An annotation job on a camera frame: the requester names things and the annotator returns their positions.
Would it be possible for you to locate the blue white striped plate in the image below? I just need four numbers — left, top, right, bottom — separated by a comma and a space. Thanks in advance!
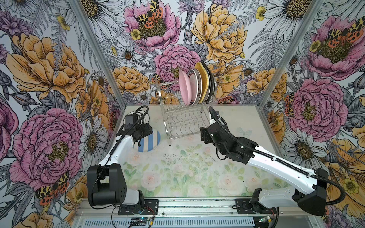
137, 128, 161, 153

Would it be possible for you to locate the pink round plate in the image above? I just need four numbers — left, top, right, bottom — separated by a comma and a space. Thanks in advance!
179, 70, 192, 105

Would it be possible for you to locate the green red rimmed white plate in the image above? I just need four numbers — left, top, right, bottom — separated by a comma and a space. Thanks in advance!
189, 69, 198, 105

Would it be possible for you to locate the yellow woven square tray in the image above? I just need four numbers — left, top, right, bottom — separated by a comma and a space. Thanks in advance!
195, 62, 210, 104

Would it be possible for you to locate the white plate with colored dots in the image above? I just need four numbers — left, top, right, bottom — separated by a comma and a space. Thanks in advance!
194, 69, 202, 104

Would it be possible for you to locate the orange sunburst white plate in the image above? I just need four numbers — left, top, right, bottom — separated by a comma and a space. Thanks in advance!
206, 68, 213, 104

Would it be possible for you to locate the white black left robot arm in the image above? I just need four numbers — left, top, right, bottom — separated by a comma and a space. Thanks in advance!
86, 123, 153, 213

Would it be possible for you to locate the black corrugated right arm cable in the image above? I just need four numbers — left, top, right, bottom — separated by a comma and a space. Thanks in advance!
208, 106, 346, 206

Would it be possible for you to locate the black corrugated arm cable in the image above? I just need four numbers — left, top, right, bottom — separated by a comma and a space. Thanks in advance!
96, 105, 150, 177
208, 106, 346, 206

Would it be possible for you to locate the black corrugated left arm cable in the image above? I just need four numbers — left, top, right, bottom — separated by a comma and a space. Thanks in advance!
96, 105, 150, 177

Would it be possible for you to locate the steel wire dish rack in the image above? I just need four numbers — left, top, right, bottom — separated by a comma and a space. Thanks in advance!
156, 81, 210, 146

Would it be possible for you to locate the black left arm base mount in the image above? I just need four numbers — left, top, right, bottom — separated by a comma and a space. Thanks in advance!
118, 189, 159, 216

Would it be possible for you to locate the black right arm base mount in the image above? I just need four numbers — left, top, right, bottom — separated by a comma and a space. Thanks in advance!
232, 188, 277, 214

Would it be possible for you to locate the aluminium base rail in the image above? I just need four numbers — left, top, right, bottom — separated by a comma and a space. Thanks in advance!
73, 197, 325, 228

